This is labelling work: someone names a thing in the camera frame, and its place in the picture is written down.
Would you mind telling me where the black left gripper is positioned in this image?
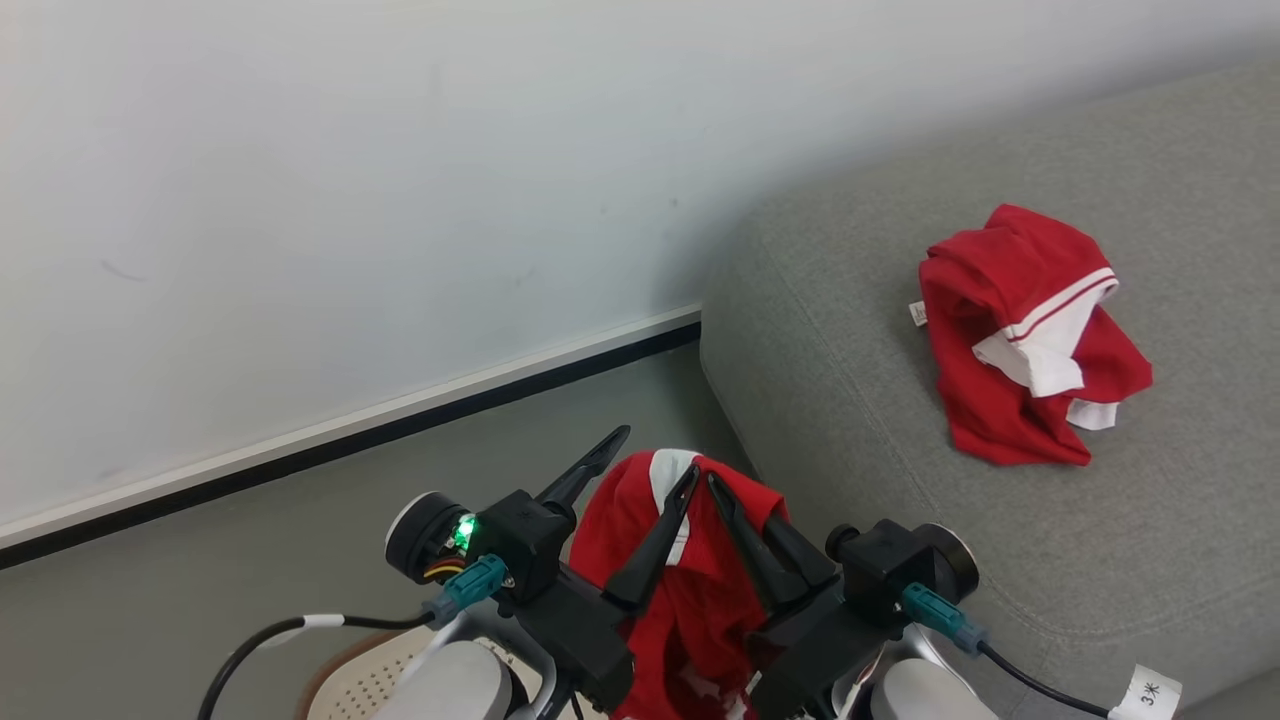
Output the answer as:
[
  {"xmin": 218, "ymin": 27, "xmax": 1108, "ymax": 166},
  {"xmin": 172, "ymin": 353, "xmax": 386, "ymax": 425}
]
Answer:
[{"xmin": 513, "ymin": 425, "xmax": 702, "ymax": 713}]

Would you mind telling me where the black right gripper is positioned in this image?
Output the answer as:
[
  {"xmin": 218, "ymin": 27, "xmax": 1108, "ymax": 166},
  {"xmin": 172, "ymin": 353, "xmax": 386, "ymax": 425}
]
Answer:
[{"xmin": 706, "ymin": 471, "xmax": 873, "ymax": 720}]

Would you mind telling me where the red garment white panel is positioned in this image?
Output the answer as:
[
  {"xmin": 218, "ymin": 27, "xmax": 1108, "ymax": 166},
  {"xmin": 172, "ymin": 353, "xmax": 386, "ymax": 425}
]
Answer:
[{"xmin": 567, "ymin": 448, "xmax": 791, "ymax": 720}]

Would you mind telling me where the red shirt white striped collar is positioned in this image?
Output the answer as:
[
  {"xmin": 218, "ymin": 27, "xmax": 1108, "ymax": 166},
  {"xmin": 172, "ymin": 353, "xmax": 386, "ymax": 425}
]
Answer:
[{"xmin": 907, "ymin": 203, "xmax": 1155, "ymax": 468}]

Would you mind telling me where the grey fabric sofa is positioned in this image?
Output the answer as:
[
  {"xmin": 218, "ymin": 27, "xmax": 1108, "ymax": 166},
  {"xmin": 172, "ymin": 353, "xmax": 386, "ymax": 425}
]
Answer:
[{"xmin": 699, "ymin": 50, "xmax": 1280, "ymax": 720}]

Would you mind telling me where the white and black baseboard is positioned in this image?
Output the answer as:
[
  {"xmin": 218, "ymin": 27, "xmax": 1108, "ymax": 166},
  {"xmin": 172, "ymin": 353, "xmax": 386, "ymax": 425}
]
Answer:
[{"xmin": 0, "ymin": 305, "xmax": 702, "ymax": 571}]

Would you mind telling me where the cream perforated laundry basket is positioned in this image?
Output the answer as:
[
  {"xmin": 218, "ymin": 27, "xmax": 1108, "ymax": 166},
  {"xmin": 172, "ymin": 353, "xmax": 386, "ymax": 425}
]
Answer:
[{"xmin": 298, "ymin": 625, "xmax": 561, "ymax": 720}]

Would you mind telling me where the black cable teal plug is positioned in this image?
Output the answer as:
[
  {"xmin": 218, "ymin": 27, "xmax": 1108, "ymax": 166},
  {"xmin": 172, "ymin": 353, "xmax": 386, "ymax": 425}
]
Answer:
[{"xmin": 900, "ymin": 583, "xmax": 1116, "ymax": 719}]

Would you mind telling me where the white paper cable tag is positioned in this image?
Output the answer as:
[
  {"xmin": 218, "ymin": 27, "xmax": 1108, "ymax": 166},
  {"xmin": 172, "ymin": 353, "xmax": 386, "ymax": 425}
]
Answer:
[{"xmin": 1108, "ymin": 664, "xmax": 1184, "ymax": 720}]

